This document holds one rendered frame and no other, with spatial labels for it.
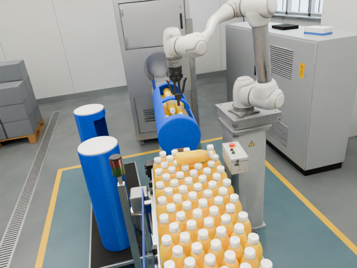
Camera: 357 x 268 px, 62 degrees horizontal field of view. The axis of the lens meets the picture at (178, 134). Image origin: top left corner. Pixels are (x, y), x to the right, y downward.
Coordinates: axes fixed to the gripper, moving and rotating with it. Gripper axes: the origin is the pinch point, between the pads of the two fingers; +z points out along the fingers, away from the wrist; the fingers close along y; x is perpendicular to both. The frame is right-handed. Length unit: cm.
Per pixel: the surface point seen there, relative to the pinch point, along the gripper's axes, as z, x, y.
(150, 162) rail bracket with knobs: 36.7, -7.0, -22.3
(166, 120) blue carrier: 15.6, 7.1, -8.6
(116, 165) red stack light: 14, -44, -37
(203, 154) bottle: 21.5, -32.2, 8.0
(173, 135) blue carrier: 25.3, 4.6, -4.7
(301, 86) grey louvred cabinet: 38, 103, 134
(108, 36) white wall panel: 12, 501, -90
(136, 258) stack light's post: 78, -42, -37
